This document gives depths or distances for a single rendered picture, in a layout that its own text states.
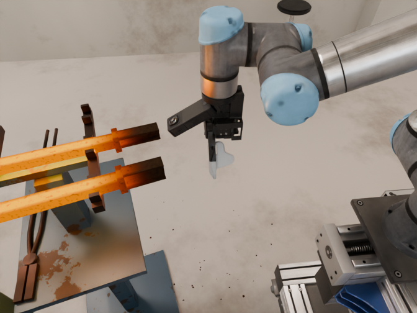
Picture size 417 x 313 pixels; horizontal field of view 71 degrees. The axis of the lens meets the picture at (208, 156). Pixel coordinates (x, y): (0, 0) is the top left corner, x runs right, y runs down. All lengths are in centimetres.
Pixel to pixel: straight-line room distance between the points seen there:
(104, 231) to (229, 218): 99
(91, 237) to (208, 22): 62
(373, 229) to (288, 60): 54
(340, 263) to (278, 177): 117
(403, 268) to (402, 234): 8
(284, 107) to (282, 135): 181
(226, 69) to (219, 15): 9
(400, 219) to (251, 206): 108
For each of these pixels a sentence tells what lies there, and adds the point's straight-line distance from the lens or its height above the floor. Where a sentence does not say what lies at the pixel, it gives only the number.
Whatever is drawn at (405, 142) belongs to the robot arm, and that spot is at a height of 101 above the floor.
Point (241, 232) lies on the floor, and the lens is 168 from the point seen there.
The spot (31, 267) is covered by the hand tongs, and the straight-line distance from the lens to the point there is 87.
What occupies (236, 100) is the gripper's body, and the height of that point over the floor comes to 112.
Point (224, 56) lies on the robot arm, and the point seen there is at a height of 123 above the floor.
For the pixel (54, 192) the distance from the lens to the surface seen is 62.
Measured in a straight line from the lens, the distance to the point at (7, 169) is 72.
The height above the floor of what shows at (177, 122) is 107.
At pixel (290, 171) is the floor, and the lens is 200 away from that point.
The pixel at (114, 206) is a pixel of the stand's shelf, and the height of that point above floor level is 76.
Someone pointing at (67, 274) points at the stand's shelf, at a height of 76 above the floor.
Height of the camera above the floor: 148
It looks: 48 degrees down
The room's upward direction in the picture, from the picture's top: straight up
